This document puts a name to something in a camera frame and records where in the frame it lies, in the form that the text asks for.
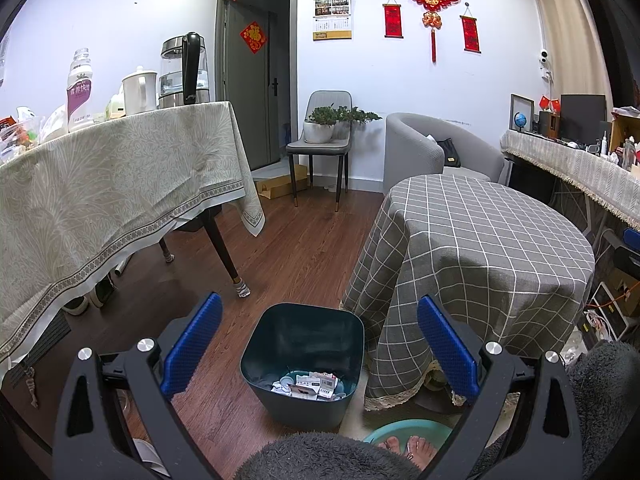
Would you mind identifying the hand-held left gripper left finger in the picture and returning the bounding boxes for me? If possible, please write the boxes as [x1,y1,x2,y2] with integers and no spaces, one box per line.
[52,291,223,480]

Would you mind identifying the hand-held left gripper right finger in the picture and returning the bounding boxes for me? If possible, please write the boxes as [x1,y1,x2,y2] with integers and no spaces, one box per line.
[416,294,585,480]

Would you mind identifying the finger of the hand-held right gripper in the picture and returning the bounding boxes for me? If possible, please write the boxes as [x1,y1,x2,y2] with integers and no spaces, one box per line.
[612,228,640,283]

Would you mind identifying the dark teal trash bin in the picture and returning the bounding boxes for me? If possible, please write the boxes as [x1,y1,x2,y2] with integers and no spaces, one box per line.
[240,302,365,433]

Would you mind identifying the teal plastic basin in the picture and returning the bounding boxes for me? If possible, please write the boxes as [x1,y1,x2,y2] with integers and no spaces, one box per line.
[362,420,453,461]

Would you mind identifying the grey checked tablecloth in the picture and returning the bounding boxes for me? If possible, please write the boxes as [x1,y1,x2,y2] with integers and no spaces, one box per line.
[340,174,596,411]

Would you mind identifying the beige fringed desk cloth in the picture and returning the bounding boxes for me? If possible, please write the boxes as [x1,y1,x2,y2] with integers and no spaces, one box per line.
[500,129,640,233]

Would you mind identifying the open cardboard box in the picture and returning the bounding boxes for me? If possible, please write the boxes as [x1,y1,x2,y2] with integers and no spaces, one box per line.
[609,106,640,166]

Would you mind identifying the person's right foot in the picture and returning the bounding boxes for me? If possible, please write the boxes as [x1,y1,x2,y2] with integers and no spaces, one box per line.
[406,435,441,468]

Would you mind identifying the white sneaker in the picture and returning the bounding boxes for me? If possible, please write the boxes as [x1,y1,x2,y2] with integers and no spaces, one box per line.
[62,275,118,317]

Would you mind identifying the black monitor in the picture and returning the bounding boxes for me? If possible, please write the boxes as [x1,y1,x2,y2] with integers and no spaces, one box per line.
[559,94,607,145]

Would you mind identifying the wooden speaker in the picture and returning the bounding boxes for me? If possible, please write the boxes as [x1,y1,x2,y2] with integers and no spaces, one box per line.
[537,111,561,138]

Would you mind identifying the person's grey fleece clothing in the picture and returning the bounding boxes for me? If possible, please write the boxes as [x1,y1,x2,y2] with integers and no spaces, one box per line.
[235,340,640,480]

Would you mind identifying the beige patterned tablecloth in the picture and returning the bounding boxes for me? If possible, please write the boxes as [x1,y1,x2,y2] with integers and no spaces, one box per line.
[0,101,266,361]

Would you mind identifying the flat cardboard box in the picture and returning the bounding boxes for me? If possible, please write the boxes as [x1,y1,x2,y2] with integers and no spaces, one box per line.
[256,164,308,200]

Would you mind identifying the black handbag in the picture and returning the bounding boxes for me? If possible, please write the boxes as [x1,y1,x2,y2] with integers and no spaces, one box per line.
[436,137,462,168]

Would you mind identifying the grey armchair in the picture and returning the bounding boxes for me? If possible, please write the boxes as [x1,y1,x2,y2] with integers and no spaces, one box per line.
[384,112,506,196]

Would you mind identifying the beige curtain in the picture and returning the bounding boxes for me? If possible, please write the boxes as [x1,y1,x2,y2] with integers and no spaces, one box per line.
[531,0,616,111]

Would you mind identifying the potted plant in white pot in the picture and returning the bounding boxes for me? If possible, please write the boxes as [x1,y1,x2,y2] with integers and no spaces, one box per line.
[303,105,338,144]

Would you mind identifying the potted plant in grey pot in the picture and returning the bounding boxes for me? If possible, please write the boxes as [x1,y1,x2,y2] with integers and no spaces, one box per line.
[335,106,383,141]

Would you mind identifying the grey door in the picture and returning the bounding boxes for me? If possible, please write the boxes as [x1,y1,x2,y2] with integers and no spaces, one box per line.
[216,0,299,173]

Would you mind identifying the white lidded mug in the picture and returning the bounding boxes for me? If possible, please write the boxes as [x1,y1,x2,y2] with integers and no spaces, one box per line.
[121,66,158,116]

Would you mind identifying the red hanging scroll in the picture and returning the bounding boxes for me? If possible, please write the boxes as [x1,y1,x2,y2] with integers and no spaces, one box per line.
[382,0,405,38]
[460,4,482,54]

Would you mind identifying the bags of snacks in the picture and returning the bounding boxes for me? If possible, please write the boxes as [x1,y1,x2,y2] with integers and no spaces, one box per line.
[0,106,68,161]

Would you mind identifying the grey dining chair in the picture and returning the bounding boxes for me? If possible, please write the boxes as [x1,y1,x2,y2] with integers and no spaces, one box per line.
[286,91,353,211]

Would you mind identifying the clear plastic bottle purple label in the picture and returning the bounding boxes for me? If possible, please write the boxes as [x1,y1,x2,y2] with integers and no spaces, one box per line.
[66,48,96,133]

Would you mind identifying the glass electric kettle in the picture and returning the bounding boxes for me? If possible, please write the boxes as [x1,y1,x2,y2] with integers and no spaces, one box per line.
[159,32,211,110]

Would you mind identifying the red diamond door decoration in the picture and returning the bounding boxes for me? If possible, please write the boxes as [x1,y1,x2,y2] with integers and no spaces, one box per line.
[240,21,267,54]

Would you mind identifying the orange and white cables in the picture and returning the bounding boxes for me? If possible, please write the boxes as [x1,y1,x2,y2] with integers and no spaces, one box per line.
[582,280,640,341]

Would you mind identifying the grey picture frame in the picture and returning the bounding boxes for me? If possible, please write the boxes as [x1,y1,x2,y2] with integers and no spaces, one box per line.
[509,93,536,134]

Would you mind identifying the wall calendar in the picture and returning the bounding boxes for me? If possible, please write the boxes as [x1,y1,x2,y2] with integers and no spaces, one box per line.
[313,0,354,41]

